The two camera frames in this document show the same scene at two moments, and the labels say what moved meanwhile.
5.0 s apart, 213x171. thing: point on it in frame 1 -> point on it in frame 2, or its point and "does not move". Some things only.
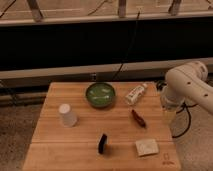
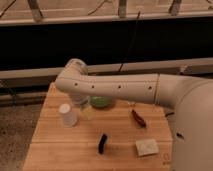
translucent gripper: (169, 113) -> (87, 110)
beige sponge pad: (147, 147) does not move
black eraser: (101, 143) does not move
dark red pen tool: (138, 119) does not move
